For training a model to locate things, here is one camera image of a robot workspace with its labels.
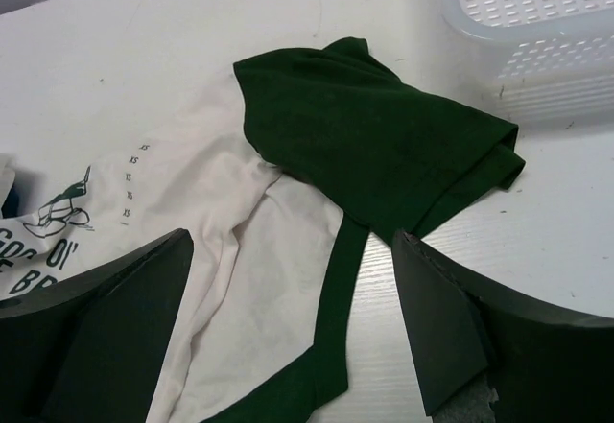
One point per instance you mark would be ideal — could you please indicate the white plastic basket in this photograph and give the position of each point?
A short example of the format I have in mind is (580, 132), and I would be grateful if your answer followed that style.
(540, 60)

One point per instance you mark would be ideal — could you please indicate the white and green t-shirt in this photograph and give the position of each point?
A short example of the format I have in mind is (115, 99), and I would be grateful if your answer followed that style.
(281, 173)

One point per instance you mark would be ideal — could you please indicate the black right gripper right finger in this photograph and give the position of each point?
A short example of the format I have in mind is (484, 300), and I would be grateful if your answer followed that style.
(484, 352)

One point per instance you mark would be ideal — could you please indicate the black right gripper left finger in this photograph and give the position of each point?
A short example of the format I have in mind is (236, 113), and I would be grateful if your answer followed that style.
(90, 348)

